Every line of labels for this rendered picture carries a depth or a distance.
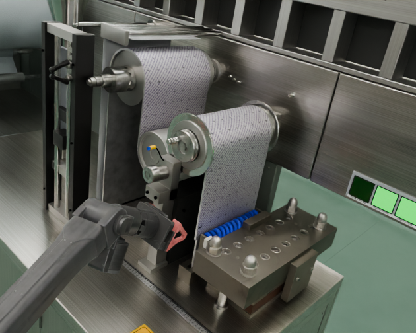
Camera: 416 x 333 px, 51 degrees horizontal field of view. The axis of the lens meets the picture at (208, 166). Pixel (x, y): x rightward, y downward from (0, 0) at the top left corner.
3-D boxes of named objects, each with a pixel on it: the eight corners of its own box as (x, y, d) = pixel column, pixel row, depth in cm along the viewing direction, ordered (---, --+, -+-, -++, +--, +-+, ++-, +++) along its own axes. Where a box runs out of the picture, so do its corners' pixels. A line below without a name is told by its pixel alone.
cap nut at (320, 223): (310, 225, 118) (314, 211, 116) (317, 221, 121) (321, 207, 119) (321, 232, 116) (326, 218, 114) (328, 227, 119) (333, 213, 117)
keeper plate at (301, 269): (280, 298, 108) (290, 263, 103) (301, 281, 115) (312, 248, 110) (288, 304, 106) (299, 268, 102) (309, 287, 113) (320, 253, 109)
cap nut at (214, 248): (203, 250, 100) (205, 234, 98) (212, 245, 103) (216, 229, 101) (214, 259, 98) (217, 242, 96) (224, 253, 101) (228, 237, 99)
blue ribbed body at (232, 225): (199, 242, 107) (201, 230, 105) (251, 216, 122) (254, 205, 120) (209, 250, 105) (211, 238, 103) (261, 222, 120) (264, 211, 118)
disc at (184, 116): (163, 161, 106) (170, 104, 100) (165, 161, 107) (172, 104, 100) (207, 186, 98) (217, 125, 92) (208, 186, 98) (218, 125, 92)
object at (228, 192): (193, 239, 106) (205, 172, 98) (252, 211, 122) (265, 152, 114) (195, 240, 105) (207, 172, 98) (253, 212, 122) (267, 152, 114)
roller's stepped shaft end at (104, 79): (83, 86, 104) (84, 73, 102) (104, 84, 108) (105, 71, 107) (90, 90, 102) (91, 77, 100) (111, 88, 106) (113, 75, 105)
